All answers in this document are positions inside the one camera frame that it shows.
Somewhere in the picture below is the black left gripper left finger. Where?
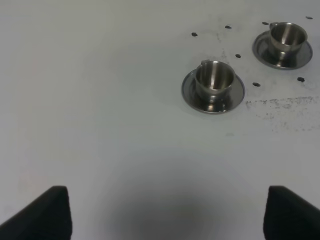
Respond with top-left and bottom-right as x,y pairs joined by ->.
0,185 -> 73,240

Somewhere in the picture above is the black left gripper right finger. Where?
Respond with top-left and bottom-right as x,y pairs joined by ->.
263,185 -> 320,240

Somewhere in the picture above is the steel saucer near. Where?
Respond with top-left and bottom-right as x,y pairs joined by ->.
181,69 -> 245,115

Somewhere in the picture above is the steel saucer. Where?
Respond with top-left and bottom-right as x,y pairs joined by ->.
252,31 -> 313,70
181,69 -> 245,115

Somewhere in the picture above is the steel teacup near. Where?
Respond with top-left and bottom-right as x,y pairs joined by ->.
194,60 -> 236,102

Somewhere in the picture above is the steel teacup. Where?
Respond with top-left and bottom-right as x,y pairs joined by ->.
194,60 -> 236,102
268,22 -> 308,54

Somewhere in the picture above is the steel saucer far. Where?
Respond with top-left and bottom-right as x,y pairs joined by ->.
252,31 -> 313,70

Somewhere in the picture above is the steel teacup far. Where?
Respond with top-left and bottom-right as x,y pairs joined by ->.
268,22 -> 308,54

